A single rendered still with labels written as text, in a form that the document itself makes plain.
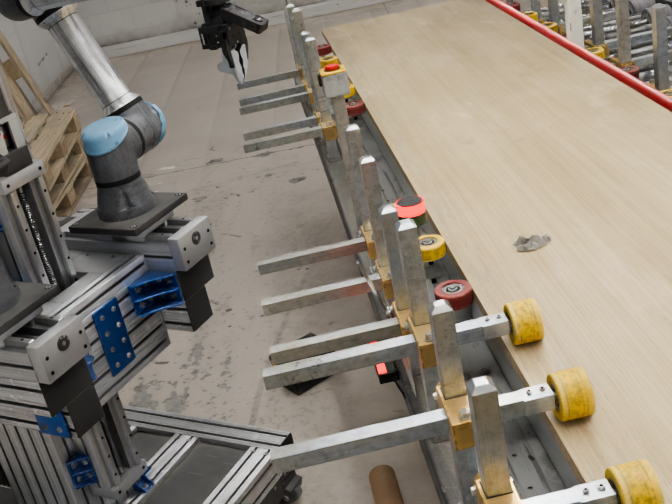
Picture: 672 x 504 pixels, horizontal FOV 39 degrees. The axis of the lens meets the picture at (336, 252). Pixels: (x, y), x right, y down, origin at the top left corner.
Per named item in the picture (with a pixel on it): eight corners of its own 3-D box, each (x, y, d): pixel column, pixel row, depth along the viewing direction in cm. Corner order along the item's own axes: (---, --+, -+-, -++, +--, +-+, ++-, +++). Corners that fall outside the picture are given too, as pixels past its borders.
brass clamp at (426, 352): (420, 370, 171) (415, 346, 168) (405, 334, 183) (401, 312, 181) (453, 362, 171) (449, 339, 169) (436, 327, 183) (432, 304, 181)
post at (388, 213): (415, 403, 212) (380, 211, 192) (412, 394, 215) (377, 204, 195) (430, 399, 212) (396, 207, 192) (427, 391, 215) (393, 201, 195)
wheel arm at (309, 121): (245, 143, 360) (242, 133, 358) (244, 140, 363) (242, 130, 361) (355, 118, 361) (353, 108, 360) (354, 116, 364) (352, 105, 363)
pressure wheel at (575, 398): (553, 373, 149) (542, 373, 157) (566, 423, 148) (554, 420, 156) (590, 365, 149) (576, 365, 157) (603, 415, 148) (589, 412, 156)
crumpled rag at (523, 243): (515, 254, 208) (514, 244, 207) (509, 241, 215) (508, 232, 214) (554, 247, 208) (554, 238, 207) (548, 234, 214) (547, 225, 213)
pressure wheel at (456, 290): (446, 345, 200) (438, 298, 195) (437, 327, 207) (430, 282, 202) (482, 337, 200) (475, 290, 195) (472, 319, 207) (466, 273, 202)
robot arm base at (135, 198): (86, 221, 240) (75, 185, 235) (123, 196, 251) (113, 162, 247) (132, 222, 232) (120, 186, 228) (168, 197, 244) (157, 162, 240)
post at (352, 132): (377, 293, 256) (345, 128, 236) (375, 288, 259) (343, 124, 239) (389, 291, 256) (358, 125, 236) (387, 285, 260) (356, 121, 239)
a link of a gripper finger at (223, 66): (226, 84, 230) (217, 47, 227) (246, 83, 228) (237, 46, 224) (219, 88, 228) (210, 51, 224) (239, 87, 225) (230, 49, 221)
